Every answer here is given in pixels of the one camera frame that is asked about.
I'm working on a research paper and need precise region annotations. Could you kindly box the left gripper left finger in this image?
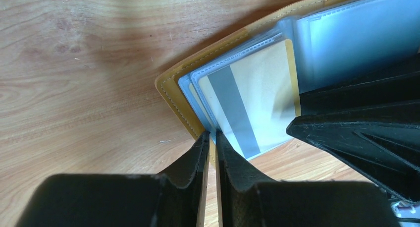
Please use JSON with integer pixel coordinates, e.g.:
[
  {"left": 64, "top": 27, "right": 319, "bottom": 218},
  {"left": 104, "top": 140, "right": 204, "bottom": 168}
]
[{"left": 17, "top": 131, "right": 210, "bottom": 227}]

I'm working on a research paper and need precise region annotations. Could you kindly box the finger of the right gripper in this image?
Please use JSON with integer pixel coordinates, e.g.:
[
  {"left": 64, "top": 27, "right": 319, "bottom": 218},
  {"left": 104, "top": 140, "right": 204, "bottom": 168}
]
[
  {"left": 300, "top": 54, "right": 420, "bottom": 115},
  {"left": 286, "top": 101, "right": 420, "bottom": 203}
]

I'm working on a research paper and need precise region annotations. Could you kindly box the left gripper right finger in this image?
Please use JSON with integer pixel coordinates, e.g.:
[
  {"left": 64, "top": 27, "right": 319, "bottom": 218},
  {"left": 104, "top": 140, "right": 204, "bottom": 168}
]
[{"left": 215, "top": 131, "right": 399, "bottom": 227}]

